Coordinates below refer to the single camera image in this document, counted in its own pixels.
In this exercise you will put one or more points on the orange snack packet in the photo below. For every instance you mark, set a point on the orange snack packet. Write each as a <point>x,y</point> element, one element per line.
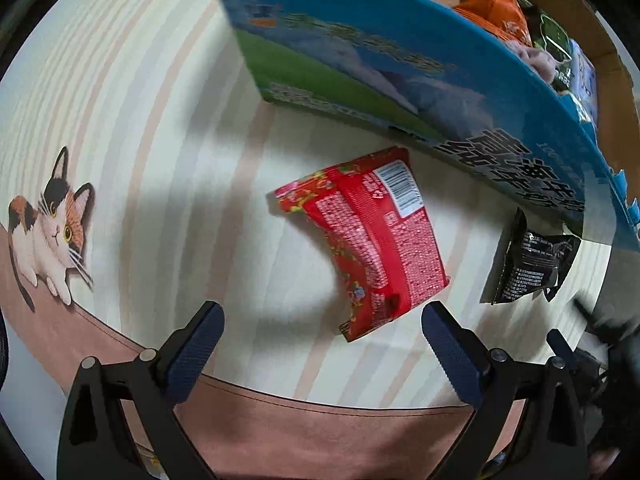
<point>501,18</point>

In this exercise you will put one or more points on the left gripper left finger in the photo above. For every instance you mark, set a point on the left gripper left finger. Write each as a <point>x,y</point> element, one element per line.
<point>95,439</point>

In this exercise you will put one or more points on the red snack packet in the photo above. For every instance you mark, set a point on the red snack packet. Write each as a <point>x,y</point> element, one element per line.
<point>371,213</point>

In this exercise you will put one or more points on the black snack packet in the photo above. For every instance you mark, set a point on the black snack packet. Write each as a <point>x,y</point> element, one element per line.
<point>527,262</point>

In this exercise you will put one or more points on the striped cat table mat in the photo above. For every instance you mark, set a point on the striped cat table mat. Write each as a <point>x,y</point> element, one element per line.
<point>154,104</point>

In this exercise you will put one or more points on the green wet wipes pack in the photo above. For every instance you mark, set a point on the green wet wipes pack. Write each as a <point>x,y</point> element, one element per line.
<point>548,35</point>

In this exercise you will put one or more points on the open cardboard box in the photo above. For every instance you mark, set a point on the open cardboard box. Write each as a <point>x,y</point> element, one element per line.
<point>421,68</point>

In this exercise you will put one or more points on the blue tissue pack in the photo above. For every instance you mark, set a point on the blue tissue pack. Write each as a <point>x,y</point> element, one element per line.
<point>583,81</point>

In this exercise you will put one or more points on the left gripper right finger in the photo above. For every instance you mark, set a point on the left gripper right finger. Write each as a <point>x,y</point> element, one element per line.
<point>526,421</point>

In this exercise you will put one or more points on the purple sock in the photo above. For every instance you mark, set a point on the purple sock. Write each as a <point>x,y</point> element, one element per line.
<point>540,61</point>

